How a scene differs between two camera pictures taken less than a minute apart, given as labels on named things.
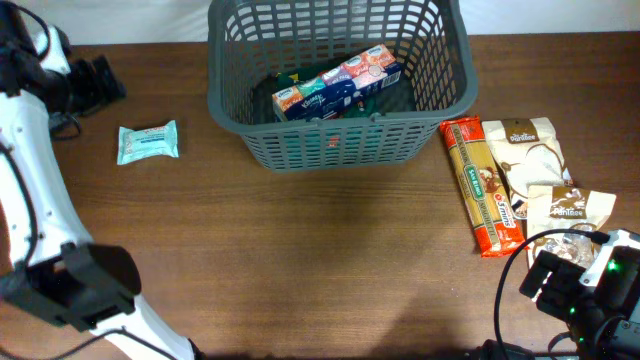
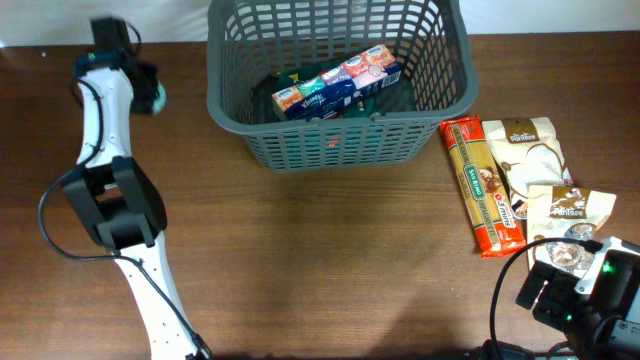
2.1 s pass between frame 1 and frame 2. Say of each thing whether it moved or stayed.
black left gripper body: moved
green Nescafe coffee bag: stayed
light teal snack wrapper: moved
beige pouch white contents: stayed
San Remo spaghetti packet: stayed
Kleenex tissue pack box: stayed
